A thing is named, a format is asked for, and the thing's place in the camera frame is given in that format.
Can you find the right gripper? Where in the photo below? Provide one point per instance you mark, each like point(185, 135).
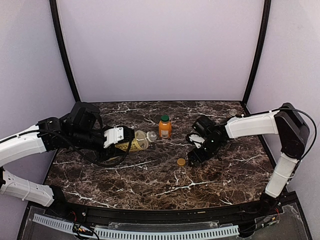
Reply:
point(196, 156)

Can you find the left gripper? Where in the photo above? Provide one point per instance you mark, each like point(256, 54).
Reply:
point(128, 135)

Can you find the gold bottle cap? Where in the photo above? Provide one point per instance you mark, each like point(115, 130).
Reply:
point(181, 162)

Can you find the yellow tea bottle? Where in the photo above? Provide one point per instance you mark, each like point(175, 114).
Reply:
point(140, 140)

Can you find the orange juice bottle green cap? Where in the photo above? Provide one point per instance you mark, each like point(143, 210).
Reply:
point(165, 127)

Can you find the clear coffee bottle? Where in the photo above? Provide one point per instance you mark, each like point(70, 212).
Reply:
point(232, 113)

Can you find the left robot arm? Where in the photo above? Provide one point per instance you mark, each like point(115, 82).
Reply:
point(82, 128)

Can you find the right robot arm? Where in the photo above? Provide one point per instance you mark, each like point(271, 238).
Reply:
point(286, 122)

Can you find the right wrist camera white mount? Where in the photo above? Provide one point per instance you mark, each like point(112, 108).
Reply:
point(195, 139)

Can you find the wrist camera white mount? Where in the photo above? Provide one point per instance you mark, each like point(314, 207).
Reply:
point(195, 139)
point(117, 135)

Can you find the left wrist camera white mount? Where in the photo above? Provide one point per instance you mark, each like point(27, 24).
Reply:
point(117, 135)

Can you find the white slotted cable duct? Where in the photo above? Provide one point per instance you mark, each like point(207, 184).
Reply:
point(131, 231)

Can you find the black front rail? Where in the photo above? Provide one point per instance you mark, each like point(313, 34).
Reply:
point(240, 213)

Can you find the black left frame post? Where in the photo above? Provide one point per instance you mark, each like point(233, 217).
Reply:
point(62, 49)

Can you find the black frame post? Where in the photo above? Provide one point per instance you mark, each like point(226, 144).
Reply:
point(62, 49)
point(258, 51)

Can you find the black right frame post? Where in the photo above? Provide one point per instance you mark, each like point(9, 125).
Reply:
point(258, 51)

